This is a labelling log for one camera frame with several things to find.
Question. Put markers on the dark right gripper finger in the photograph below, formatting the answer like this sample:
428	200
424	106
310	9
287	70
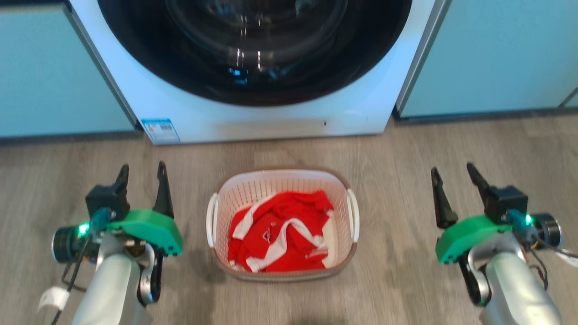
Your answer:
442	207
478	179

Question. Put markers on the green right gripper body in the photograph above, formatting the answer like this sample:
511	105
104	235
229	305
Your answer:
465	234

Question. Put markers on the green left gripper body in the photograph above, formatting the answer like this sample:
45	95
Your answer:
151	225

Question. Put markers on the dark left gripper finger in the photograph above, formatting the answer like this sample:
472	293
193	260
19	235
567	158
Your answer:
123	177
163	198

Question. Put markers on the white perforated plastic laundry basket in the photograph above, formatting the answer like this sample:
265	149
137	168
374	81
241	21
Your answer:
280	185

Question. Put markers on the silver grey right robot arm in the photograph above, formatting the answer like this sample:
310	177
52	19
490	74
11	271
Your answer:
515	284

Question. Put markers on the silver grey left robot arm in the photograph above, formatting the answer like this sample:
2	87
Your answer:
113	289

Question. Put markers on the blue white energy label sticker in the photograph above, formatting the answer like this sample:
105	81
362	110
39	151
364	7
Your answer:
160	131

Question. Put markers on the red and white garment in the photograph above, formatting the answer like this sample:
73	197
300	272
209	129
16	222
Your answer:
280	234

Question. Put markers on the pale blue cabinet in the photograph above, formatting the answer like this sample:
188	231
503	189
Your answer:
496	54
49	67

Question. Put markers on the white front-load washing machine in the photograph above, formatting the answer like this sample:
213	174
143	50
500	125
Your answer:
280	122

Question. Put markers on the black glass washer door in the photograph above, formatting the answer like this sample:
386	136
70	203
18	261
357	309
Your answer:
253	54

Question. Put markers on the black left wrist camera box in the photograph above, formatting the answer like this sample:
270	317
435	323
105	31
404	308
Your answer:
107	198

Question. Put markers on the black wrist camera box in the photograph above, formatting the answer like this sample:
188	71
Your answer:
508	201
107	198

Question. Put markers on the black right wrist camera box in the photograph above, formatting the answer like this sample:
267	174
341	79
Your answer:
508	201

